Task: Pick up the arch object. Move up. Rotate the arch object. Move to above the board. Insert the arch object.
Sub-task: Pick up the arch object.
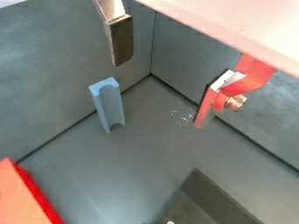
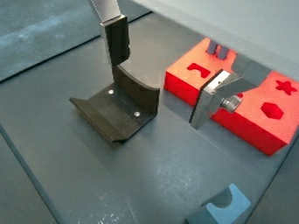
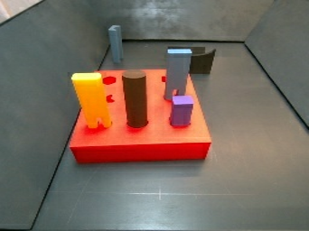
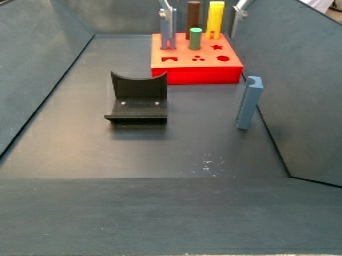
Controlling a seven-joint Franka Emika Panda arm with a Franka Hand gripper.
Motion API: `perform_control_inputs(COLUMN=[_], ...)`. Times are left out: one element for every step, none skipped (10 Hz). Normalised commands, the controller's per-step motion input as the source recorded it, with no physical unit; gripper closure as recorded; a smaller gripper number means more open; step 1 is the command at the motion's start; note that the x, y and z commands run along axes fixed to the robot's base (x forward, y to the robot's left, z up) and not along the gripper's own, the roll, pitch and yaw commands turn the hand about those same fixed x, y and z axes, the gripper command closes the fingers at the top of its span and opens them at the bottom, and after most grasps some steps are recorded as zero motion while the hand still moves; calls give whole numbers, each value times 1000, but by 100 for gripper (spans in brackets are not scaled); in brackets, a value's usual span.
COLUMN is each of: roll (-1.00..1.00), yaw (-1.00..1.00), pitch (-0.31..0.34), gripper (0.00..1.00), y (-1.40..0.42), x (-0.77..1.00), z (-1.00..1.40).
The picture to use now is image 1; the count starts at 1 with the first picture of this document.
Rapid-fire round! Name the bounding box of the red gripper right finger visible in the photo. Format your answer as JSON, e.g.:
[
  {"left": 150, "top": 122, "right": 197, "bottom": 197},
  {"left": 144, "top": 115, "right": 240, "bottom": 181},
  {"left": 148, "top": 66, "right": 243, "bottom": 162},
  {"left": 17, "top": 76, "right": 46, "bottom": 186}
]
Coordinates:
[{"left": 193, "top": 53, "right": 276, "bottom": 128}]

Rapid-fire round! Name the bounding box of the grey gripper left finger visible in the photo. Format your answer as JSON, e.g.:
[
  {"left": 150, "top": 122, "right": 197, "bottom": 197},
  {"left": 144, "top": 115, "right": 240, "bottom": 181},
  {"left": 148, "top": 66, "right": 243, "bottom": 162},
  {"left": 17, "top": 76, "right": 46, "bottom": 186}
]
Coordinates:
[{"left": 92, "top": 0, "right": 133, "bottom": 67}]

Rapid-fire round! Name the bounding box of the blue arch block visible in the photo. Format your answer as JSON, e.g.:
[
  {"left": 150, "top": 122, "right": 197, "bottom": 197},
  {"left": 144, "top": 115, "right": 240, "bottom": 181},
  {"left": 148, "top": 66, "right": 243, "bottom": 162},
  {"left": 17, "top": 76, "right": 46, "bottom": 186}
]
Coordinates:
[{"left": 88, "top": 77, "right": 125, "bottom": 133}]

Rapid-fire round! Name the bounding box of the red shape board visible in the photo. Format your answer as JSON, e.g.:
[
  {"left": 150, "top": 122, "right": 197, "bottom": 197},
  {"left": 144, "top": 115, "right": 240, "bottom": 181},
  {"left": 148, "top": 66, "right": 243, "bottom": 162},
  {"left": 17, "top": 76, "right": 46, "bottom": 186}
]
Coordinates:
[{"left": 0, "top": 158, "right": 64, "bottom": 224}]

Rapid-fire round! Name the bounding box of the black curved cradle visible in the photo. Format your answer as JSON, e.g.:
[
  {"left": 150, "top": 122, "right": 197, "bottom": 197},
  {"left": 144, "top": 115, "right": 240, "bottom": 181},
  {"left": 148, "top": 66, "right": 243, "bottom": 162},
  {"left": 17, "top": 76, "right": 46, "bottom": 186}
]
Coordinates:
[{"left": 148, "top": 168, "right": 263, "bottom": 224}]

